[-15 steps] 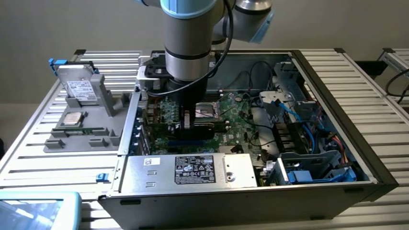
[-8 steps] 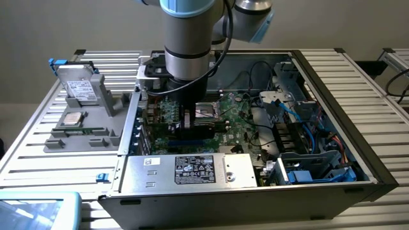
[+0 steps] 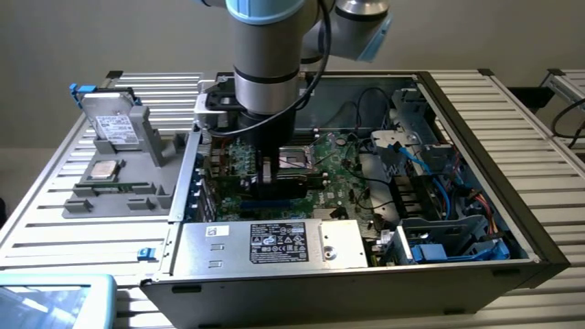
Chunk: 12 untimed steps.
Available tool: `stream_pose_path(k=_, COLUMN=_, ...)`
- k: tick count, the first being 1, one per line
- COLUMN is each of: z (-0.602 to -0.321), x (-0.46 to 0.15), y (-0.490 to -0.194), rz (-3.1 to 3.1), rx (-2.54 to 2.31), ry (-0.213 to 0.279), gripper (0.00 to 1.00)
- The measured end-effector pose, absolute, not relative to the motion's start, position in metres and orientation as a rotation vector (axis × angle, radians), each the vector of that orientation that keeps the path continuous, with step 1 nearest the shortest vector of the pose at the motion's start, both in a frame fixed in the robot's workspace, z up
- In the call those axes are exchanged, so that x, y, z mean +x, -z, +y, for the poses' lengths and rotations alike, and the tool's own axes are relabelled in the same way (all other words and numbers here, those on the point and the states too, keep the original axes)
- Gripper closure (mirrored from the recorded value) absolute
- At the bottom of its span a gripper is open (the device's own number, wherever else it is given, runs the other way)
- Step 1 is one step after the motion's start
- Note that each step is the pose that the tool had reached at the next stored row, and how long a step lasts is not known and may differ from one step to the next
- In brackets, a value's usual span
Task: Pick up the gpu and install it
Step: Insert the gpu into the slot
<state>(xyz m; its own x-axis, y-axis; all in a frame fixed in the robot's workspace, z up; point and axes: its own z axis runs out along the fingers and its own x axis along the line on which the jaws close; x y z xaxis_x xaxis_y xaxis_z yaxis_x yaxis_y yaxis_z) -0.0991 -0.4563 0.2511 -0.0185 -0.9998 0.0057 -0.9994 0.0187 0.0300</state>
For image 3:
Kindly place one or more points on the silver power supply box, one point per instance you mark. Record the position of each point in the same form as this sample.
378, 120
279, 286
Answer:
227, 246

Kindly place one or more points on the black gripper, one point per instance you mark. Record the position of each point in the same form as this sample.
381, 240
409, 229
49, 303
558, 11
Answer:
266, 130

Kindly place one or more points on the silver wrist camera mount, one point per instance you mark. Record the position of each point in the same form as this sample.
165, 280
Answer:
205, 113

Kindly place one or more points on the metal drive cage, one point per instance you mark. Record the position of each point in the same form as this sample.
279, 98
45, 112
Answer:
410, 113

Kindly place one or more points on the blue disk carrier frame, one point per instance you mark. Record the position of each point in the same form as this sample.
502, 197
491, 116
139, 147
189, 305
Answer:
74, 92

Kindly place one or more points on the black ribbed fan shroud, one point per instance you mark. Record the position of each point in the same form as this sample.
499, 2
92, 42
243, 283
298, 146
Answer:
417, 197

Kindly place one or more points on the blue-edged teach pendant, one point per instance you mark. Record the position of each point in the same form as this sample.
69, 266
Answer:
54, 301

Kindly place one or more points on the small blue table clip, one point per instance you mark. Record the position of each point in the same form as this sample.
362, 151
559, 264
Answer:
145, 254

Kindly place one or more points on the grey disk bay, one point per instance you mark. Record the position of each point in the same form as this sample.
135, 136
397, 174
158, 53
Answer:
438, 229

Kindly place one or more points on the grey parts rack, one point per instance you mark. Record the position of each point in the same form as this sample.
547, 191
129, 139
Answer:
113, 205

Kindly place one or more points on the silver CPU chip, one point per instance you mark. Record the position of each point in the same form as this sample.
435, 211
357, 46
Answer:
104, 169

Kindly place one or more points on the green RAM stick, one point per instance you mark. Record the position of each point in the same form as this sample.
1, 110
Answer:
113, 187

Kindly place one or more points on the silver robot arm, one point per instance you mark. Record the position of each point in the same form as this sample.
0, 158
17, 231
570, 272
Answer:
265, 51

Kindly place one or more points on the open black PC case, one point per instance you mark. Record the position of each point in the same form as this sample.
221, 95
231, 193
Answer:
319, 301

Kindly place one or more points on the blue disk caddy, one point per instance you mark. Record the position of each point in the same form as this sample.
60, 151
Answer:
427, 253

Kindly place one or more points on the silver hard disk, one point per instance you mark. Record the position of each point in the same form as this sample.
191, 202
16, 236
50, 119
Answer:
112, 118

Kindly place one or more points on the silver chipset heat sink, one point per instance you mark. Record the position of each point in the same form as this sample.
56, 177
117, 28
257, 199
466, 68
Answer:
329, 213

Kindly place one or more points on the green motherboard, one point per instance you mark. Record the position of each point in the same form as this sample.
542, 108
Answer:
338, 185

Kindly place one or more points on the CPU socket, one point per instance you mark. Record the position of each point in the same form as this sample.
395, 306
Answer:
297, 158

